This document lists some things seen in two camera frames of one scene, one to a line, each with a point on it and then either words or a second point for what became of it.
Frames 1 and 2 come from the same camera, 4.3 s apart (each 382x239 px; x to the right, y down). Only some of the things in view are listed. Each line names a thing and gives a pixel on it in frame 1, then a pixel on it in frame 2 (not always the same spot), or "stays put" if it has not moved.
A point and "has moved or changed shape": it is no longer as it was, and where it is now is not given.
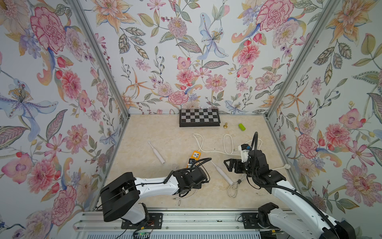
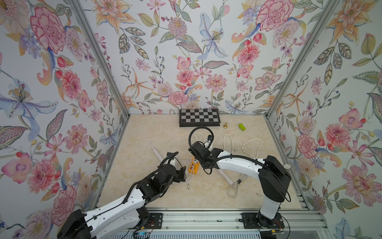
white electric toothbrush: (222, 174) stays put
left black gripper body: (198, 185) → (176, 176)
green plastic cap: (241, 127) stays put
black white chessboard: (197, 117) stays put
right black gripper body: (241, 168) → (203, 164)
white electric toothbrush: (157, 154) stays put
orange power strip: (195, 157) has moved or changed shape
